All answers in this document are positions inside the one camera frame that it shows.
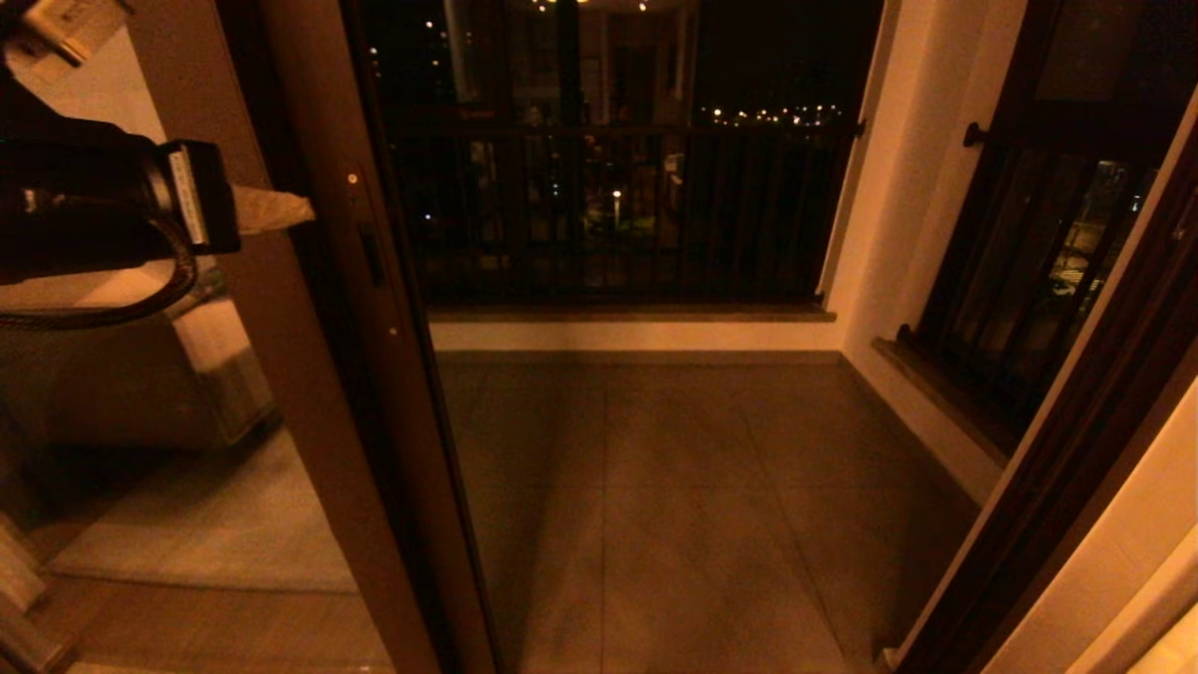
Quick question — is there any brown framed sliding glass door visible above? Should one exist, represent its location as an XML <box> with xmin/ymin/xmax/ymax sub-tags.
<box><xmin>217</xmin><ymin>0</ymin><xmax>502</xmax><ymax>674</ymax></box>

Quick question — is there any brown framed fixed glass door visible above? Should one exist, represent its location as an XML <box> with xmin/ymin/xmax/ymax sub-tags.
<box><xmin>0</xmin><ymin>0</ymin><xmax>441</xmax><ymax>674</ymax></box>

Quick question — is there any black metal balcony railing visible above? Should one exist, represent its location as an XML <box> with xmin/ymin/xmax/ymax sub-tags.
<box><xmin>379</xmin><ymin>117</ymin><xmax>867</xmax><ymax>305</ymax></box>

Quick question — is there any stone window sill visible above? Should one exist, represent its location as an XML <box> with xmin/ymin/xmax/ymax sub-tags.
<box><xmin>872</xmin><ymin>337</ymin><xmax>1012</xmax><ymax>469</ymax></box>

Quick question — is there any black metal window grille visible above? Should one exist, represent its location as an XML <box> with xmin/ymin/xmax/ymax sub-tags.
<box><xmin>896</xmin><ymin>120</ymin><xmax>1176</xmax><ymax>441</ymax></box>

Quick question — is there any dark framed window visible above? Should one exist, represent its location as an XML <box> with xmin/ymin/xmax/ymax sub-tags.
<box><xmin>913</xmin><ymin>0</ymin><xmax>1198</xmax><ymax>460</ymax></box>

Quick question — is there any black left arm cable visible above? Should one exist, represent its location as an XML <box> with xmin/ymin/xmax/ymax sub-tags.
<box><xmin>0</xmin><ymin>220</ymin><xmax>199</xmax><ymax>330</ymax></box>

